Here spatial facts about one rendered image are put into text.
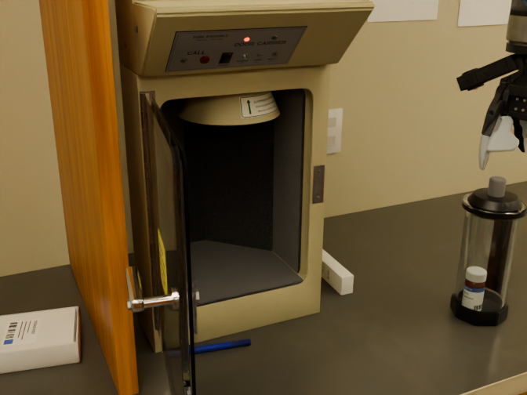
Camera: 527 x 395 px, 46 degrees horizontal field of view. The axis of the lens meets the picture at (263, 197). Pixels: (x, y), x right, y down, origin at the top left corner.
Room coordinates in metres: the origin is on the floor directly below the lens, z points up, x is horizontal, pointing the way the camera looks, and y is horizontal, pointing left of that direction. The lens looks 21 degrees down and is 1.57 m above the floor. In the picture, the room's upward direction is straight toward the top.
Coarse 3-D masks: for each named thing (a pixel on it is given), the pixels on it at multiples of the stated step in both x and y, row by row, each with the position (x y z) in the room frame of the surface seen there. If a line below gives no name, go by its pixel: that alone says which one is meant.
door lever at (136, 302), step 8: (128, 272) 0.68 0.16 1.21; (136, 272) 0.68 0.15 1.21; (128, 280) 0.66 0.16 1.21; (136, 280) 0.66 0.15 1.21; (128, 288) 0.64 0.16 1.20; (136, 288) 0.64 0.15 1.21; (136, 296) 0.62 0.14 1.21; (152, 296) 0.62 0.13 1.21; (160, 296) 0.62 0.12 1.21; (168, 296) 0.62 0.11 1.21; (128, 304) 0.61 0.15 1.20; (136, 304) 0.61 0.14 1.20; (144, 304) 0.61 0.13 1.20; (152, 304) 0.61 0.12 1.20; (160, 304) 0.62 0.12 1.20; (168, 304) 0.62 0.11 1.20
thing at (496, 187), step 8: (496, 176) 1.04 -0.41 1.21; (496, 184) 1.01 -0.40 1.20; (504, 184) 1.02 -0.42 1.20; (480, 192) 1.04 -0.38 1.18; (488, 192) 1.03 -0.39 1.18; (496, 192) 1.01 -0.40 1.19; (504, 192) 1.02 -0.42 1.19; (512, 192) 1.04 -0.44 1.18; (472, 200) 1.02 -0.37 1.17; (480, 200) 1.01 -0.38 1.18; (488, 200) 1.00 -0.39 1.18; (496, 200) 1.00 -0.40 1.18; (504, 200) 1.00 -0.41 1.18; (512, 200) 1.00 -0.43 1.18; (488, 208) 0.99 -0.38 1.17; (496, 208) 0.99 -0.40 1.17; (504, 208) 0.98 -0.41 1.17; (512, 208) 0.99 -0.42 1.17
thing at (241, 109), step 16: (208, 96) 0.99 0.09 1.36; (224, 96) 0.99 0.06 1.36; (240, 96) 0.99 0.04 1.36; (256, 96) 1.00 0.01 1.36; (272, 96) 1.04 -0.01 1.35; (192, 112) 1.00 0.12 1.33; (208, 112) 0.98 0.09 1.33; (224, 112) 0.98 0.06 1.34; (240, 112) 0.98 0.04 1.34; (256, 112) 0.99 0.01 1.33; (272, 112) 1.02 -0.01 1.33
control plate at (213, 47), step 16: (176, 32) 0.82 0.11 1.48; (192, 32) 0.83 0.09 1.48; (208, 32) 0.84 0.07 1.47; (224, 32) 0.85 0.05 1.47; (240, 32) 0.86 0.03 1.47; (256, 32) 0.87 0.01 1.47; (272, 32) 0.88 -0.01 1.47; (288, 32) 0.90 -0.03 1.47; (176, 48) 0.84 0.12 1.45; (192, 48) 0.85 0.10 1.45; (208, 48) 0.86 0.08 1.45; (224, 48) 0.88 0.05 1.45; (240, 48) 0.89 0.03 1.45; (256, 48) 0.90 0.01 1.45; (272, 48) 0.91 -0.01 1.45; (288, 48) 0.92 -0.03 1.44; (176, 64) 0.87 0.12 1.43; (192, 64) 0.88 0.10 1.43; (208, 64) 0.89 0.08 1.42; (224, 64) 0.91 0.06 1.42; (240, 64) 0.92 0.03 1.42; (256, 64) 0.93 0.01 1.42; (272, 64) 0.94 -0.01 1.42
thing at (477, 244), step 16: (480, 208) 0.99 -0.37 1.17; (464, 224) 1.03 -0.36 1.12; (480, 224) 0.99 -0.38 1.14; (496, 224) 0.98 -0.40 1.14; (512, 224) 0.99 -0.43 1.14; (464, 240) 1.02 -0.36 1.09; (480, 240) 0.99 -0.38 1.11; (496, 240) 0.98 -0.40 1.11; (512, 240) 0.99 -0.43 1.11; (464, 256) 1.01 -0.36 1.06; (480, 256) 0.99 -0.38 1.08; (496, 256) 0.98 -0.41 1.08; (512, 256) 1.00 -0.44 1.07; (464, 272) 1.01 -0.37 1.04; (480, 272) 0.99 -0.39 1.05; (496, 272) 0.98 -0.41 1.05; (464, 288) 1.00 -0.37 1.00; (480, 288) 0.99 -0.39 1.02; (496, 288) 0.98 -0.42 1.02; (464, 304) 1.00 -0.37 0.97; (480, 304) 0.98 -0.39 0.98; (496, 304) 0.98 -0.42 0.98
